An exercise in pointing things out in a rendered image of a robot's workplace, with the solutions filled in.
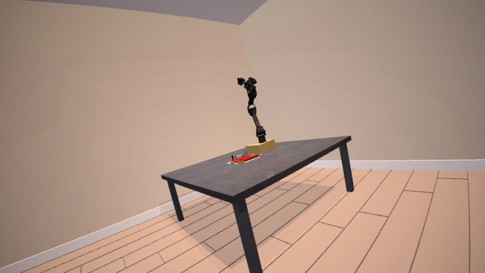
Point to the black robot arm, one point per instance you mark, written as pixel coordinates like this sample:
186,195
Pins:
252,111

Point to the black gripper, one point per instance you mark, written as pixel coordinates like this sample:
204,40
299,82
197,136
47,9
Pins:
247,85

